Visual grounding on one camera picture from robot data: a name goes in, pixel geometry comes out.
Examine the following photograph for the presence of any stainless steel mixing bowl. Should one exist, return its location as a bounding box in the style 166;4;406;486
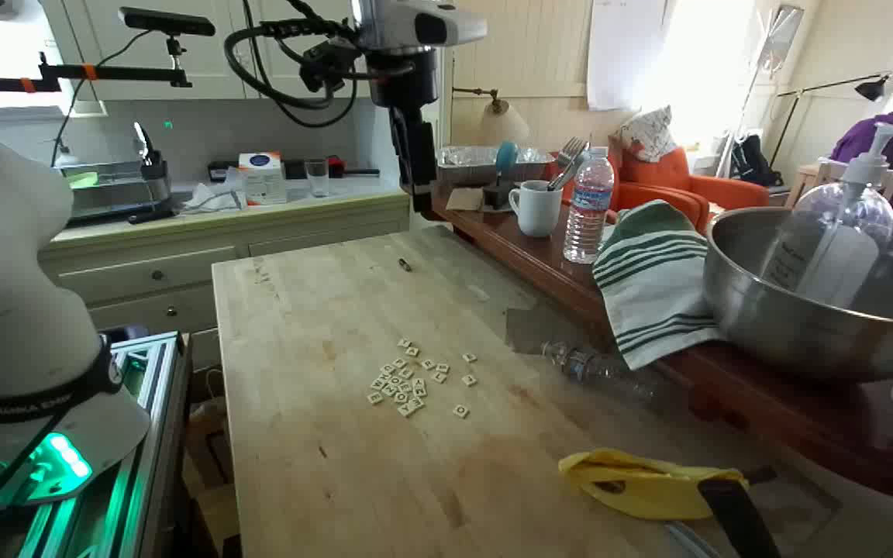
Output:
704;209;893;380

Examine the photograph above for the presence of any black tool handle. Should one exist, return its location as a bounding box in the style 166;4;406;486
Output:
697;476;781;558

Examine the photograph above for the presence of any clear pump soap bottle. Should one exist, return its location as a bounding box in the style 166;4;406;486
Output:
759;125;893;308

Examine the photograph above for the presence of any clear plastic water bottle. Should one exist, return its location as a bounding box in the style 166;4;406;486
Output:
565;146;615;264

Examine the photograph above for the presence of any crumpled clear plastic bottle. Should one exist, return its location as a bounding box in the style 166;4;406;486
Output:
543;340;658;404

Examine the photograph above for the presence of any desk lamp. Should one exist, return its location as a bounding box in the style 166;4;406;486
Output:
454;88;529;146

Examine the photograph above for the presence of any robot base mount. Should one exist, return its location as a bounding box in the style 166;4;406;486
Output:
0;331;187;558

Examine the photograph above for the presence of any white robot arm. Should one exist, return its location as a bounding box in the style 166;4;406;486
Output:
0;0;488;502

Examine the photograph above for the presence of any white ceramic mug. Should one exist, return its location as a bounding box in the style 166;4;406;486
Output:
509;181;562;239

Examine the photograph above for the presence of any orange armchair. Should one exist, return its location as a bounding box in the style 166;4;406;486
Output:
609;142;768;231

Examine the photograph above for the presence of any green striped dish towel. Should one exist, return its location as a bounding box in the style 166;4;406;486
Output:
593;200;720;373

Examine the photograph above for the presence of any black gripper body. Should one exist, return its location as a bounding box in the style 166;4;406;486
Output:
392;106;438;218

